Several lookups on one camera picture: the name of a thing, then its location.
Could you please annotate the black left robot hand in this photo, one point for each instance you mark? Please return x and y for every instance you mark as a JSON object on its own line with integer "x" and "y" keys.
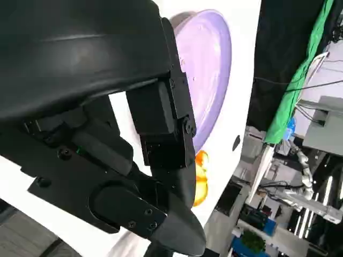
{"x": 80, "y": 67}

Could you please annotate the orange white toy bread roll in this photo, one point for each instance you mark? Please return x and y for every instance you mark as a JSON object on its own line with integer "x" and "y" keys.
{"x": 201, "y": 182}

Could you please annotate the lilac plate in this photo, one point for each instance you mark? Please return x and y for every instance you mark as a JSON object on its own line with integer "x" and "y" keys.
{"x": 206, "y": 80}

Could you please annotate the black backdrop curtain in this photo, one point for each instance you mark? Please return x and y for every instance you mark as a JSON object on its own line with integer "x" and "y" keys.
{"x": 278, "y": 40}

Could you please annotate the green cloth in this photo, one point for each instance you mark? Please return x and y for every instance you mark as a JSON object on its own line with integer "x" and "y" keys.
{"x": 281, "y": 120}

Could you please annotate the blue box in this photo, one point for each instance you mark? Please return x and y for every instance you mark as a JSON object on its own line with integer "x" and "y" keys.
{"x": 242, "y": 250}

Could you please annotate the green plant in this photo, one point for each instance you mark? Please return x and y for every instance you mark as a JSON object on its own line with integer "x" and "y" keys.
{"x": 253, "y": 241}

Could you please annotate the grey machine cabinet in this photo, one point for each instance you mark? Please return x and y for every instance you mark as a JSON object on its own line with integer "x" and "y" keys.
{"x": 329, "y": 128}

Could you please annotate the white desk frame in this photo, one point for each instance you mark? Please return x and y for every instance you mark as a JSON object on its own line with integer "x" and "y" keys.
{"x": 261, "y": 171}

